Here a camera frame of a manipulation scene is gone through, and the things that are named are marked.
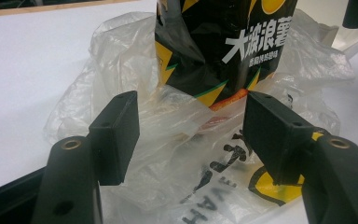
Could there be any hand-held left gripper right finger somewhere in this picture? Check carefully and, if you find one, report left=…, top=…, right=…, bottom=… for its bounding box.
left=242, top=91, right=358, bottom=224

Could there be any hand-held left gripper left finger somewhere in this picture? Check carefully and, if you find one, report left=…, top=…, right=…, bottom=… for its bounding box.
left=31, top=91, right=141, bottom=224

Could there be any translucent printed plastic bag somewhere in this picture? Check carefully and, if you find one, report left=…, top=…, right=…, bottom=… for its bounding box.
left=43, top=8, right=356, bottom=224

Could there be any black yellow snack packet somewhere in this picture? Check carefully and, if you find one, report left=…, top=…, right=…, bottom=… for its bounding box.
left=154, top=0, right=299, bottom=112

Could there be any red wrapped snack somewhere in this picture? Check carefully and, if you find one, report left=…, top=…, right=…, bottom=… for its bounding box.
left=199, top=116, right=231, bottom=133

